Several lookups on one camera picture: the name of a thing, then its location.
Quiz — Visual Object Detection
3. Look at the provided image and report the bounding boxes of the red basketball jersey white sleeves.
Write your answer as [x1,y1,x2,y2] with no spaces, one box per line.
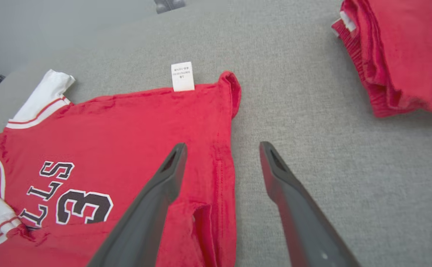
[0,61,242,267]

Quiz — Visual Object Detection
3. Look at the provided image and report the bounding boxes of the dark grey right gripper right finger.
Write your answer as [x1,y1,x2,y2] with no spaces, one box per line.
[259,141,361,267]

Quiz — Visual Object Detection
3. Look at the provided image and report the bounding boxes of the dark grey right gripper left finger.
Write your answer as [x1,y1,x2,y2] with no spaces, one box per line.
[87,143,188,267]

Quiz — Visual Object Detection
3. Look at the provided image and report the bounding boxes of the red shorts white trim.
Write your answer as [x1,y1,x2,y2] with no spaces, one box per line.
[331,0,432,118]

